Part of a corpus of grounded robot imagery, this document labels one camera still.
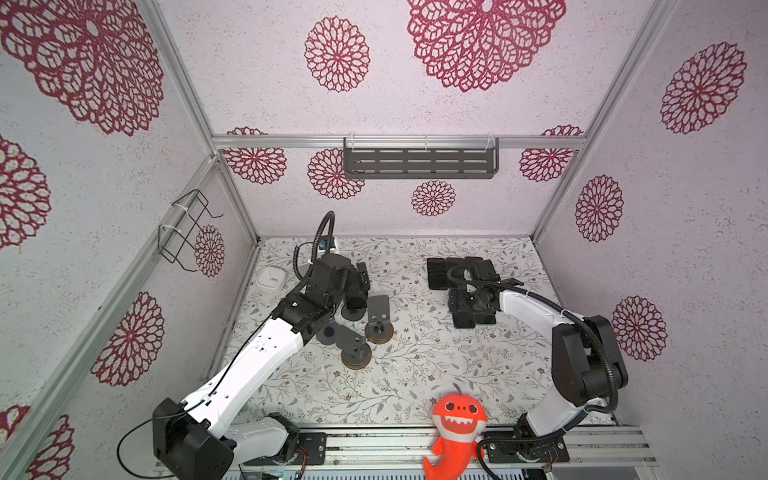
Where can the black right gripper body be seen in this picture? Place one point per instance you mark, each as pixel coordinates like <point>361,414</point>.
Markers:
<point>459,273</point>

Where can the black smartphone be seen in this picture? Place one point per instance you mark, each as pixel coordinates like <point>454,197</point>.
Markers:
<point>437,274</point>

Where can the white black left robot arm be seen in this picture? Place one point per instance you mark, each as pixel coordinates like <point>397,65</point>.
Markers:
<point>197,437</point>

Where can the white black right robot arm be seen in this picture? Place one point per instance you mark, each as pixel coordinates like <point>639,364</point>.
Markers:
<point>587,366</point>

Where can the middle round stand base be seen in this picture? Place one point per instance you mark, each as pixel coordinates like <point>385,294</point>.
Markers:
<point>379,332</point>

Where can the round stand base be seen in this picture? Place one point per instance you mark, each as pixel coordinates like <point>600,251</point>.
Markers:
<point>358,358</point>
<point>379,332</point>

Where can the front round stand base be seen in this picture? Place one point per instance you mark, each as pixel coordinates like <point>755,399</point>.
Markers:
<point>358,358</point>

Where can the grey empty phone stand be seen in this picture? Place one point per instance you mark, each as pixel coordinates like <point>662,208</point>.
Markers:
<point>329,334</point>

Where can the red shark plush toy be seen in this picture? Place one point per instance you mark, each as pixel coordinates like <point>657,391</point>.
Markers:
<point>459,419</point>

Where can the white earbuds case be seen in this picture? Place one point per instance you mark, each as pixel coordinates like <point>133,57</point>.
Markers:
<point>271,279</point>

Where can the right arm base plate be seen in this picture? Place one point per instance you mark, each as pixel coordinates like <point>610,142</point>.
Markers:
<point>513,446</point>

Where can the grey wall shelf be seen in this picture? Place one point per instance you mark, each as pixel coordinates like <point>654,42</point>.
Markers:
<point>425,163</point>

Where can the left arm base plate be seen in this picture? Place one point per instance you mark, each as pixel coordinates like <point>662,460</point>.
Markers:
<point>305,448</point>

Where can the black wire wall rack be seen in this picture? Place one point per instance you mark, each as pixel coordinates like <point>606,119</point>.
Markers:
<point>176,239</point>

